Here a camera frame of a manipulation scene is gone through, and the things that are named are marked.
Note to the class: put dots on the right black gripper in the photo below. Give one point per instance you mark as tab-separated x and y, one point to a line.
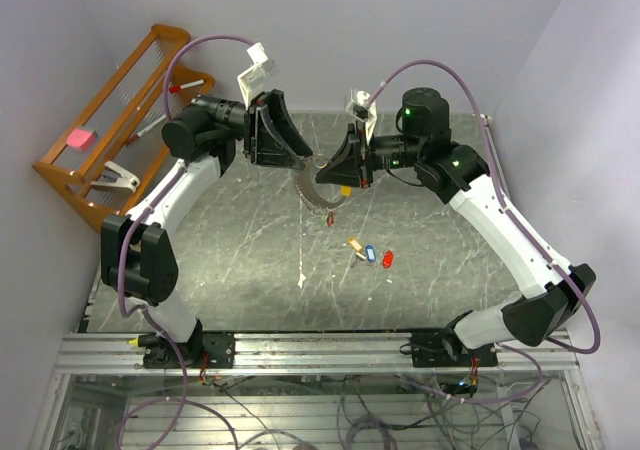
345	169

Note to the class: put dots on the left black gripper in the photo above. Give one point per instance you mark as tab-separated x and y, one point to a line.
277	141

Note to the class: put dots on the large keyring yellow handle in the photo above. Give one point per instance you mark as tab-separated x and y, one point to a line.
303	180

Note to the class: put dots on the blue tag key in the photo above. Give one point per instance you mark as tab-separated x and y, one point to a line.
370	255

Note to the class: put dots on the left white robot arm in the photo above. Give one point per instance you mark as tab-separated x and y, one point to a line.
137	258

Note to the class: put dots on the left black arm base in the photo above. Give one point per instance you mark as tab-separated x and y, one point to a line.
207	349

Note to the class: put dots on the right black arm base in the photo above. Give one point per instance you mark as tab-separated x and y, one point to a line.
427	350

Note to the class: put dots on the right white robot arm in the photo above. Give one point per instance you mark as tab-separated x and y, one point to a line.
551	288

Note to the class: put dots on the yellow tag key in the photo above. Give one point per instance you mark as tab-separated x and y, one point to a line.
358	248

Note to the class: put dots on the red capped white marker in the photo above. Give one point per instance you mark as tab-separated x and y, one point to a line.
181	87

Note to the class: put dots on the red tag key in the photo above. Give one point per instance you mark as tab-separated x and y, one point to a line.
387	259

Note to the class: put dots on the brown capped white marker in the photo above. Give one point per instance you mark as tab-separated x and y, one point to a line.
145	130

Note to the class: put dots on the wooden tiered rack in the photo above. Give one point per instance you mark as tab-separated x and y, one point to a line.
135	95

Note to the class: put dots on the pink eraser block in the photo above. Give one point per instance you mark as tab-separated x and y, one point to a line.
81	139

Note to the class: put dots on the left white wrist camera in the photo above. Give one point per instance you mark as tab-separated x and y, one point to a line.
252	81

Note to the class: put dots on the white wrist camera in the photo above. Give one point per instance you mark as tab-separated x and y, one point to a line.
252	81
362	108

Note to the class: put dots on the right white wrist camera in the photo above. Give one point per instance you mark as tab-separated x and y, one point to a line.
362	108

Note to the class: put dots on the aluminium frame rail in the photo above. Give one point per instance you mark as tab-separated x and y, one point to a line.
250	354

